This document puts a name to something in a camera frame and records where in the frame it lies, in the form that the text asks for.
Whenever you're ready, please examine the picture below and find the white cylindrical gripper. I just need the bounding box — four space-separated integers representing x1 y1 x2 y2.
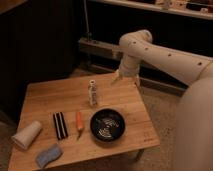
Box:
111 55 141 88

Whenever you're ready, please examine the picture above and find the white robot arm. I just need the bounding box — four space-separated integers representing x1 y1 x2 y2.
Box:
117 30 213 171

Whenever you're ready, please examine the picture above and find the metal pole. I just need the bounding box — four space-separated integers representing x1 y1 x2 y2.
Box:
83 0 91 41

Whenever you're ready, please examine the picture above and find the black round pan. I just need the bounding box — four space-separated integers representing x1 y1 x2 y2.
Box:
90 108 126 142

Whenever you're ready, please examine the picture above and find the wooden table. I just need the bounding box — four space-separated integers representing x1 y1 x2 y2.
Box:
8 74 160 171

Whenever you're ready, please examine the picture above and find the orange carrot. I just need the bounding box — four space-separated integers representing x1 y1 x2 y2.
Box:
76 112 84 140

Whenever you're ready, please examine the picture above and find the wooden shelf unit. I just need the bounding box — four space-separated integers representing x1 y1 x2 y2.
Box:
78 0 213 91

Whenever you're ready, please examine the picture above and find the black white striped block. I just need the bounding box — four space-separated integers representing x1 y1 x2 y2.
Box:
53 112 68 140

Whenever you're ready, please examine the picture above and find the blue grey sponge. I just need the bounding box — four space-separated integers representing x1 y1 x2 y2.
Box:
35 144 63 169

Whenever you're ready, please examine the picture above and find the white paper cup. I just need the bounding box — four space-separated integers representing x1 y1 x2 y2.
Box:
11 121 42 150

